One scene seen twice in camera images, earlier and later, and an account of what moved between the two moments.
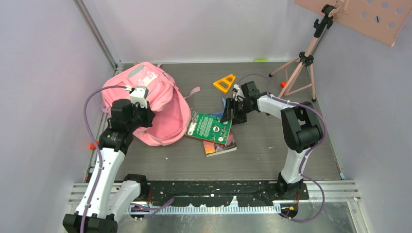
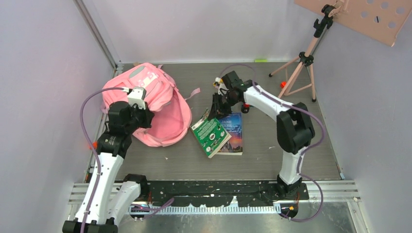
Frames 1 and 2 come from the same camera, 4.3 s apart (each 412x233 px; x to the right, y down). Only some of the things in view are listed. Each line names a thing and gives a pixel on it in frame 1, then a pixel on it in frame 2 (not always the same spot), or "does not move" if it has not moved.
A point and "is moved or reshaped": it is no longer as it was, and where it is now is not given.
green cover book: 209,127 is moved or reshaped
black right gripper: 238,119 -> 216,109
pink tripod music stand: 381,20 does not move
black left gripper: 149,113 does not move
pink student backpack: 167,100 does not move
